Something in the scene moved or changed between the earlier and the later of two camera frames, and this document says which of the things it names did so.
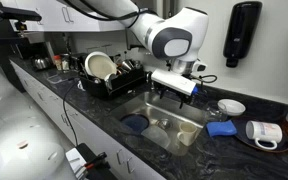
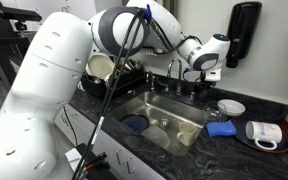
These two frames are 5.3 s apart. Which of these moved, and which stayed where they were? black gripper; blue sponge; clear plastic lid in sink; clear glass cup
Moved: black gripper
Stayed: clear glass cup; clear plastic lid in sink; blue sponge
